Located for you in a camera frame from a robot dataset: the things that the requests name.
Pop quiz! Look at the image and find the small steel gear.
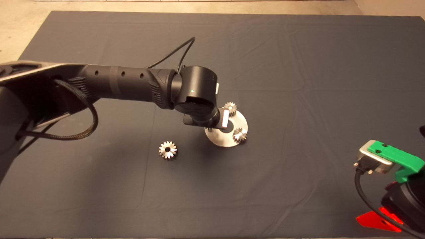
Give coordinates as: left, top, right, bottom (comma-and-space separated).
223, 102, 237, 118
232, 128, 248, 144

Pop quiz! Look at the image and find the dark grey table cloth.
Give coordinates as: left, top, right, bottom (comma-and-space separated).
0, 11, 425, 239

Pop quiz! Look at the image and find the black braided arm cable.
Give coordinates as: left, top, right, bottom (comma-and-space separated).
16, 79, 99, 141

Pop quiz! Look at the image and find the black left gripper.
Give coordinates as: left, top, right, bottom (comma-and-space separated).
183, 109, 230, 130

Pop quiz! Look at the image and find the black left camera cable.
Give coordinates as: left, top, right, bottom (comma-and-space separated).
146, 37, 196, 73

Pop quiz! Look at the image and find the large steel gear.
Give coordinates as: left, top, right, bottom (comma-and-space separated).
158, 141, 178, 160

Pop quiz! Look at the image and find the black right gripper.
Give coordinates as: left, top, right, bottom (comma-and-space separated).
355, 181, 412, 233

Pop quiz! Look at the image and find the green right camera mount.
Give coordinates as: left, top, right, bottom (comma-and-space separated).
369, 140, 425, 184

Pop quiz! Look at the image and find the silver right camera box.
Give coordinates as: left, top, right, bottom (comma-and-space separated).
354, 139, 396, 175

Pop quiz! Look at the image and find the round metal plate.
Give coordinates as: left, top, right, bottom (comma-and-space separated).
204, 111, 248, 147

